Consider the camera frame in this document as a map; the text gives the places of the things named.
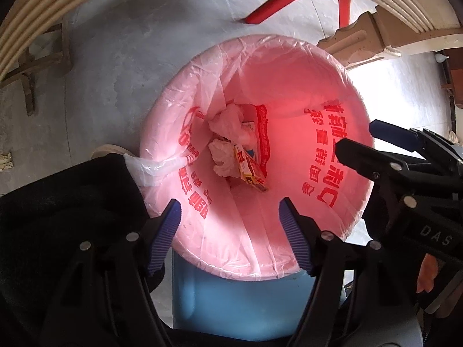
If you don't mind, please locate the white tissue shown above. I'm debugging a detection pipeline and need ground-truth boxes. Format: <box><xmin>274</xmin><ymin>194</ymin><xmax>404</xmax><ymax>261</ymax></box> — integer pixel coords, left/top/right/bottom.
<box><xmin>208</xmin><ymin>104</ymin><xmax>258</xmax><ymax>149</ymax></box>

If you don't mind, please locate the purple playing card box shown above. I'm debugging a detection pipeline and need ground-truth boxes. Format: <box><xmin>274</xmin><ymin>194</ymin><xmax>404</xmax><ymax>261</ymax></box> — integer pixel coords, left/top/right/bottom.
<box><xmin>234</xmin><ymin>145</ymin><xmax>268</xmax><ymax>192</ymax></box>

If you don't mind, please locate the blue trash bin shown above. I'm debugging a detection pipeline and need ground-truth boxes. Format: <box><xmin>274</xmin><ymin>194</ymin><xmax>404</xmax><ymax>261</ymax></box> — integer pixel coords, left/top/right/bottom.
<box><xmin>173</xmin><ymin>253</ymin><xmax>315</xmax><ymax>342</ymax></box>

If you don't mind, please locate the pink trash bag liner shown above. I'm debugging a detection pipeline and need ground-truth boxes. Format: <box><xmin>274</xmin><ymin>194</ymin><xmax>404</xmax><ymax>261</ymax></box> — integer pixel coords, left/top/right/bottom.
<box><xmin>126</xmin><ymin>34</ymin><xmax>373</xmax><ymax>281</ymax></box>

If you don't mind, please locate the person's right hand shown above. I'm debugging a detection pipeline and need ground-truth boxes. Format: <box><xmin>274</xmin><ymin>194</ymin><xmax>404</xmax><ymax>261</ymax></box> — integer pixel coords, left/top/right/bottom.
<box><xmin>417</xmin><ymin>254</ymin><xmax>439</xmax><ymax>294</ymax></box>

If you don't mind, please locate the pink slipper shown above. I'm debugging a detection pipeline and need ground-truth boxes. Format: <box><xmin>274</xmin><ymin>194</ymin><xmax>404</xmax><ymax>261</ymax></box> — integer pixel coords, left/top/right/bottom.
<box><xmin>90</xmin><ymin>144</ymin><xmax>136</xmax><ymax>159</ymax></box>

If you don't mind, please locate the carved table leg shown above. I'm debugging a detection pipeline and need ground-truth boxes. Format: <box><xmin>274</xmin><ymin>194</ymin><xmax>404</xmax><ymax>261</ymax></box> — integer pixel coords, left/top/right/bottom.
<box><xmin>317</xmin><ymin>6</ymin><xmax>462</xmax><ymax>69</ymax></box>

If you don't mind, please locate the red plastic stool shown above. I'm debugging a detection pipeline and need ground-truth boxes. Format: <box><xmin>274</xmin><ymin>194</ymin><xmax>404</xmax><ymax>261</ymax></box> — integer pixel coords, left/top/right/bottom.
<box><xmin>242</xmin><ymin>0</ymin><xmax>351</xmax><ymax>28</ymax></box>

